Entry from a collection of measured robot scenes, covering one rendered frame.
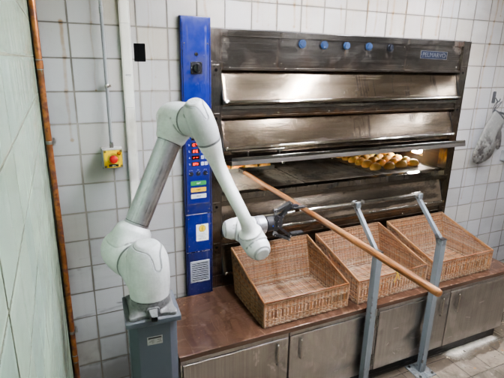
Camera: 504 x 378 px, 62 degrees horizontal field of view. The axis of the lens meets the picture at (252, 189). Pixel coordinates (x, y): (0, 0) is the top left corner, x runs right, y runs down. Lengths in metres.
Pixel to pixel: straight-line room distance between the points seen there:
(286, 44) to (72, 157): 1.32
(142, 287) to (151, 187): 0.41
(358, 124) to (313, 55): 0.56
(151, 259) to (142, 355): 0.39
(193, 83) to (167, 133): 0.57
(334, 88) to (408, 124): 0.69
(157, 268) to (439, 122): 2.38
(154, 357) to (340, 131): 1.75
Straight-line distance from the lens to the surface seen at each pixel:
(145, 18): 2.26
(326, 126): 2.72
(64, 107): 2.23
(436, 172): 3.46
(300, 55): 2.59
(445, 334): 3.29
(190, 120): 1.66
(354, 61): 2.81
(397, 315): 2.85
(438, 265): 2.80
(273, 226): 2.01
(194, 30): 2.29
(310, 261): 2.82
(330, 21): 2.68
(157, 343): 1.77
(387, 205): 3.18
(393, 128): 3.05
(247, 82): 2.44
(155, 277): 1.63
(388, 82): 2.99
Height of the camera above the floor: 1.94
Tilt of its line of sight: 17 degrees down
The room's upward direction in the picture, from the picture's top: 1 degrees clockwise
